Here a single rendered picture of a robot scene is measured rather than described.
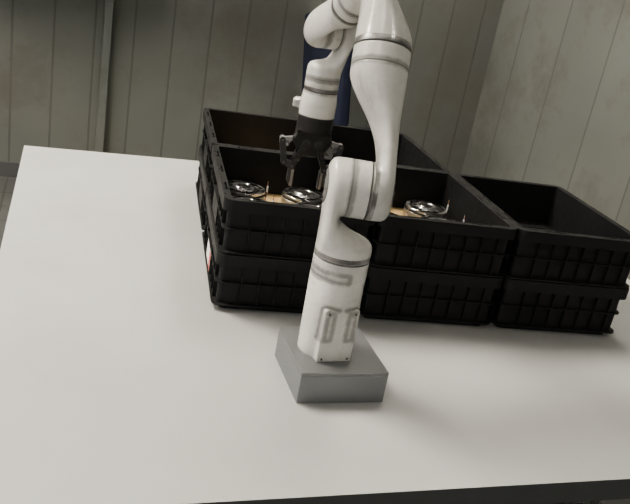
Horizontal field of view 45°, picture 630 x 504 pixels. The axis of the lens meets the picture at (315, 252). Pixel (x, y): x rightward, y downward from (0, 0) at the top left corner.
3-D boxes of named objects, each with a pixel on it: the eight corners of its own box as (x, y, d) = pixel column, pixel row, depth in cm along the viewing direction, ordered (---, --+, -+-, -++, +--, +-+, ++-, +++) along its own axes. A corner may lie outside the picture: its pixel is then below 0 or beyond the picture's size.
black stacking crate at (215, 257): (357, 321, 154) (368, 267, 149) (209, 311, 147) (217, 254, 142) (320, 246, 190) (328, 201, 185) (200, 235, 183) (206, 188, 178)
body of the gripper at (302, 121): (298, 113, 152) (290, 158, 155) (339, 119, 153) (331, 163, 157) (295, 105, 159) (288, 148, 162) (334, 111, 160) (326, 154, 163)
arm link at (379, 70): (418, 46, 116) (357, 35, 115) (394, 220, 114) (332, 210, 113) (406, 64, 125) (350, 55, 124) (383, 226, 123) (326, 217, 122)
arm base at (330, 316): (358, 360, 126) (378, 267, 120) (307, 362, 123) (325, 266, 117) (338, 333, 134) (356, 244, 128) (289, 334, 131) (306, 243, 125)
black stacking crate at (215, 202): (366, 271, 150) (378, 217, 146) (217, 258, 143) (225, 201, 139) (327, 205, 186) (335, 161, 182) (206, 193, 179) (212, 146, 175)
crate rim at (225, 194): (377, 226, 146) (379, 215, 145) (223, 211, 139) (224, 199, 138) (334, 168, 182) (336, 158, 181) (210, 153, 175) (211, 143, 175)
